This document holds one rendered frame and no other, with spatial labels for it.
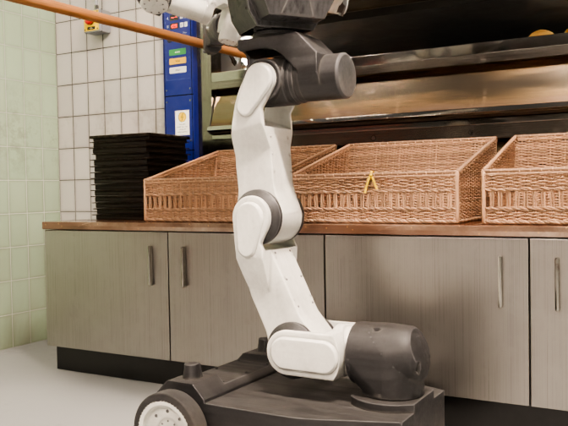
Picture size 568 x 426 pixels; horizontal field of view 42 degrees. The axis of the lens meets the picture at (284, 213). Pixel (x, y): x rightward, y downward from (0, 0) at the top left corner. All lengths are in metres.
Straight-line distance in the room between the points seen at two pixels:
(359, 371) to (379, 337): 0.09
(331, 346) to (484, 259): 0.53
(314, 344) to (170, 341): 0.92
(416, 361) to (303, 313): 0.32
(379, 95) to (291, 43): 0.96
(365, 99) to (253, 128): 0.97
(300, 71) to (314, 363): 0.71
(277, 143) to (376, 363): 0.61
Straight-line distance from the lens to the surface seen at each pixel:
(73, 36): 3.70
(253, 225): 1.86
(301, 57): 1.85
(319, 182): 2.30
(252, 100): 1.88
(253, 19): 1.88
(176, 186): 2.60
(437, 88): 2.71
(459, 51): 2.69
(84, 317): 2.87
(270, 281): 1.90
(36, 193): 3.61
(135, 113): 3.39
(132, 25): 2.32
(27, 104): 3.61
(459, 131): 2.66
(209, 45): 2.40
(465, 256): 2.09
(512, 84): 2.63
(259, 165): 1.90
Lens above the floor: 0.69
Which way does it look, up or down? 2 degrees down
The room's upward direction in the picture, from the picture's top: 1 degrees counter-clockwise
